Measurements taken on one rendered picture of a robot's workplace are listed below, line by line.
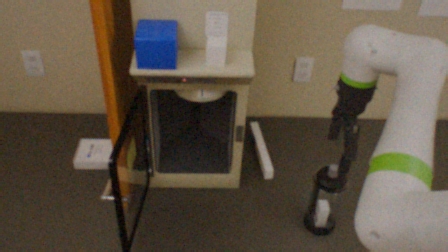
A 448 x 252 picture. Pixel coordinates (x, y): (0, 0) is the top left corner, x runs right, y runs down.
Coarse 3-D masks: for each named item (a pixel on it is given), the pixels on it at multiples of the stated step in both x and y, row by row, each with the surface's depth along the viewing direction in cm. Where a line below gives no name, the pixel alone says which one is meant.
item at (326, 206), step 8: (320, 184) 140; (312, 192) 147; (320, 192) 142; (328, 192) 139; (312, 200) 147; (320, 200) 144; (328, 200) 142; (336, 200) 143; (312, 208) 148; (320, 208) 146; (328, 208) 145; (336, 208) 146; (312, 216) 150; (320, 216) 148; (328, 216) 147; (312, 224) 152; (320, 224) 150; (328, 224) 150
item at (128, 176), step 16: (128, 112) 126; (128, 144) 127; (144, 144) 146; (128, 160) 129; (144, 160) 149; (112, 176) 115; (128, 176) 131; (144, 176) 152; (128, 192) 133; (144, 192) 154; (128, 224) 137; (128, 240) 139
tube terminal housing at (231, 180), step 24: (144, 0) 119; (168, 0) 120; (192, 0) 120; (216, 0) 120; (240, 0) 120; (192, 24) 124; (240, 24) 125; (192, 48) 129; (240, 48) 129; (240, 96) 140; (240, 120) 146; (240, 144) 153; (240, 168) 161
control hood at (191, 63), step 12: (132, 60) 124; (180, 60) 124; (192, 60) 125; (204, 60) 125; (228, 60) 125; (240, 60) 126; (252, 60) 126; (132, 72) 120; (144, 72) 120; (156, 72) 120; (168, 72) 120; (180, 72) 121; (192, 72) 121; (204, 72) 121; (216, 72) 121; (228, 72) 121; (240, 72) 121; (252, 72) 122; (216, 84) 134; (228, 84) 133; (240, 84) 133
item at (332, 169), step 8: (320, 168) 144; (328, 168) 143; (336, 168) 139; (320, 176) 141; (328, 176) 140; (336, 176) 140; (344, 176) 141; (328, 184) 139; (336, 184) 139; (344, 184) 140
